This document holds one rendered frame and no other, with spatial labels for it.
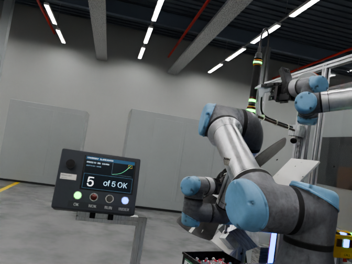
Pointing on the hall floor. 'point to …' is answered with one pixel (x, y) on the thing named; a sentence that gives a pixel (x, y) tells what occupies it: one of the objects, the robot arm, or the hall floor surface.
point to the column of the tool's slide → (302, 143)
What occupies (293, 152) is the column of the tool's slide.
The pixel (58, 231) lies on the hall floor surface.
